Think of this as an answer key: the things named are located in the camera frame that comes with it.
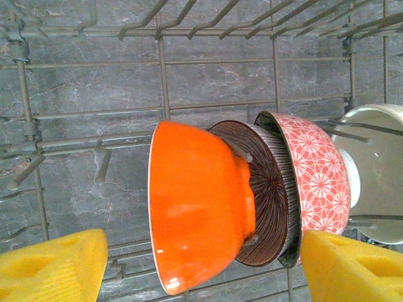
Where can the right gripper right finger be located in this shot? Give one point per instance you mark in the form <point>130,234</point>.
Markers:
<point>346,273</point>

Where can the brown striped bowl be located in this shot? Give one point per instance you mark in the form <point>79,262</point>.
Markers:
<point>270,201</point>

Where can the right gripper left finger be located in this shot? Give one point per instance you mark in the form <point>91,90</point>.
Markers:
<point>47,270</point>

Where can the orange bowl white inside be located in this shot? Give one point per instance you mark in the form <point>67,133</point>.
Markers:
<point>195,201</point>

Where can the pink floral bowl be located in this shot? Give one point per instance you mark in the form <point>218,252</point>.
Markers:
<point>318,176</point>

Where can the cream ceramic bowl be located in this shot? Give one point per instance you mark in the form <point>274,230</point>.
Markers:
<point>378,176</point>

